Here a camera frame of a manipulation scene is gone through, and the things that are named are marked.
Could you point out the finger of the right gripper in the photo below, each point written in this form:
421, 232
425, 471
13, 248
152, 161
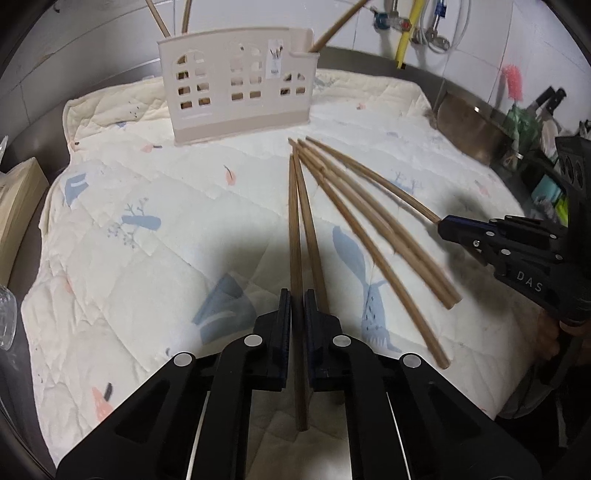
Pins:
475, 234

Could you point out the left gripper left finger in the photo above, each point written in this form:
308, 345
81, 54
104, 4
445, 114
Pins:
190, 419

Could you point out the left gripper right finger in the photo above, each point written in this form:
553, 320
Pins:
404, 419

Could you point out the wooden chopstick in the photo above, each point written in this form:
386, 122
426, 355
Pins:
186, 16
314, 253
433, 344
387, 226
334, 29
370, 174
157, 18
296, 290

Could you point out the stainless steel pot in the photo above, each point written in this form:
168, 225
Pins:
470, 131

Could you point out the pink bottle brush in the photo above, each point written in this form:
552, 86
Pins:
514, 82

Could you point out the white quilted patterned mat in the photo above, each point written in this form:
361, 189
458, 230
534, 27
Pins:
149, 249

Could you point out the metal angle valve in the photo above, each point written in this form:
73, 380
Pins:
437, 43

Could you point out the clear plastic bottle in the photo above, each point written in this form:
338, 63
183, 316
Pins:
8, 318

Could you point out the beige box in plastic bag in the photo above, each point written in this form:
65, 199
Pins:
21, 191

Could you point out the beige plastic utensil holder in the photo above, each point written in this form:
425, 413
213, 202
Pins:
225, 82

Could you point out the black knife handles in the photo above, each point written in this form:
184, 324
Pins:
544, 106

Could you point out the red handled water valve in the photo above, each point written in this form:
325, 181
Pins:
392, 20

